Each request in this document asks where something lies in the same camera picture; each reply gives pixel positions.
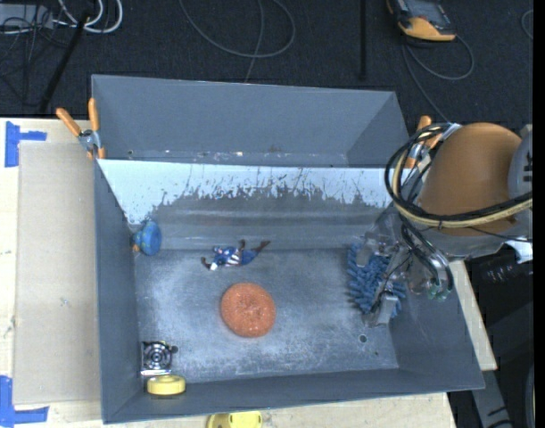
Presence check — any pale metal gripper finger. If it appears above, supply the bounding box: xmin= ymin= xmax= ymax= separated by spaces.
xmin=364 ymin=283 xmax=400 ymax=328
xmin=357 ymin=233 xmax=380 ymax=268

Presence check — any blue bristly duster mitt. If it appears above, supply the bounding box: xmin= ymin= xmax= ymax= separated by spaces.
xmin=345 ymin=243 xmax=408 ymax=317

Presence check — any grey metal bin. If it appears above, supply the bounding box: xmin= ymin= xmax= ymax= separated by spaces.
xmin=89 ymin=73 xmax=486 ymax=425

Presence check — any orange round scouring pad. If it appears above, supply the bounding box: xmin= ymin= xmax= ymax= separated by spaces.
xmin=219 ymin=282 xmax=277 ymax=340

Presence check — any blue and red toy figure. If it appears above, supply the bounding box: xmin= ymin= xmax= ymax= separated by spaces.
xmin=200 ymin=239 xmax=272 ymax=272

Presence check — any blue and green toy animal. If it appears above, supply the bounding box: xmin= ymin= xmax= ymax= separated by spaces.
xmin=130 ymin=218 xmax=163 ymax=257

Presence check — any yellow round disc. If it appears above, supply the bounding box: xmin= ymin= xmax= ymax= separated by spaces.
xmin=145 ymin=374 xmax=187 ymax=397

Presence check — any pale wood flat board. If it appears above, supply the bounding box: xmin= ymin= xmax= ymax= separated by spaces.
xmin=12 ymin=140 xmax=104 ymax=406

